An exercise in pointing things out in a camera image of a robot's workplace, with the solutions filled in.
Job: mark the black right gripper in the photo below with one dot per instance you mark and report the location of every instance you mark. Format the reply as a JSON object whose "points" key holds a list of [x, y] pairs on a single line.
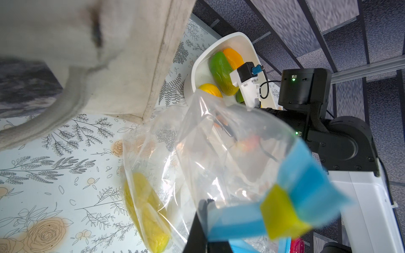
{"points": [[304, 94]]}

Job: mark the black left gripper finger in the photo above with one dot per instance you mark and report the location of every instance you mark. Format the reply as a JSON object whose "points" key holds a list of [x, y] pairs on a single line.
{"points": [[198, 243]]}

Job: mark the yellow mango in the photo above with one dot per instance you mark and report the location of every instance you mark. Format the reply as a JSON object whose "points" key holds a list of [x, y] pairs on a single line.
{"points": [[148, 213]]}

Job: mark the clear zip-top bag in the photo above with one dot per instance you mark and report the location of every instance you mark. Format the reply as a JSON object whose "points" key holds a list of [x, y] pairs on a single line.
{"points": [[221, 161]]}

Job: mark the orange mango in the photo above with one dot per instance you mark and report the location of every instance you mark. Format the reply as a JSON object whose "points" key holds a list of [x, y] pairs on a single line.
{"points": [[234, 58], [211, 89]]}

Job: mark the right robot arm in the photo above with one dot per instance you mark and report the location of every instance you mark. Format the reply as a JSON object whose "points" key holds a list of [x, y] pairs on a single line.
{"points": [[334, 169]]}

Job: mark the green mango near tote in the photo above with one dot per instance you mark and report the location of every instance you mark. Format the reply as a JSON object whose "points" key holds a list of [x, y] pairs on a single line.
{"points": [[221, 70]]}

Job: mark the beige canvas tote bag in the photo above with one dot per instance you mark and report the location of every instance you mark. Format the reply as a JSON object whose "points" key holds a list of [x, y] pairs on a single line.
{"points": [[111, 57]]}

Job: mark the pink lidded container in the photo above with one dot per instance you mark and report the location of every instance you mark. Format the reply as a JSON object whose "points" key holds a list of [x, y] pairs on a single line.
{"points": [[297, 246]]}

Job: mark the white serving dish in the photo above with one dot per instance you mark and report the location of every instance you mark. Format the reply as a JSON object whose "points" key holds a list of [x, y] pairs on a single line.
{"points": [[201, 74]]}

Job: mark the floral table mat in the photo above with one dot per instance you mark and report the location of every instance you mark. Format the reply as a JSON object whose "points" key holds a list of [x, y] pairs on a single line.
{"points": [[62, 193]]}

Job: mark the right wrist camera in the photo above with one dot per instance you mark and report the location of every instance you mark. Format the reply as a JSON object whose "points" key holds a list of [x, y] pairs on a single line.
{"points": [[246, 79]]}

